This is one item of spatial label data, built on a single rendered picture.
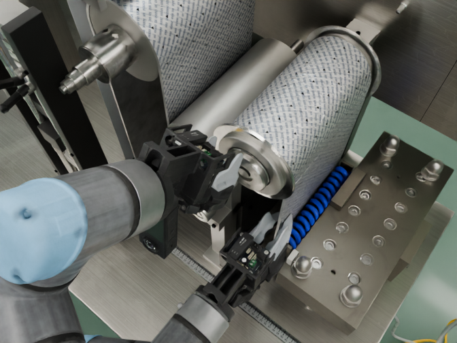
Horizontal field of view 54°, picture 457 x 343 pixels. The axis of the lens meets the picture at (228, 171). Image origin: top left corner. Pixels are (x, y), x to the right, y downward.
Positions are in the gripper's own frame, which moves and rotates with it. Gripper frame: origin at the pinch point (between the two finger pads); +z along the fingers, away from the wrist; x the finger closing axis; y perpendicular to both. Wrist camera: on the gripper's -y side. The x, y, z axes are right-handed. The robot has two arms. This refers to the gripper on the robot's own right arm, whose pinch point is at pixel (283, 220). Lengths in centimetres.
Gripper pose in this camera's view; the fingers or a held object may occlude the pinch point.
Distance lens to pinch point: 79.6
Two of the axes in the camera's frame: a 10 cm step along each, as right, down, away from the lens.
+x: -7.8, -5.3, 3.2
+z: 6.2, -6.7, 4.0
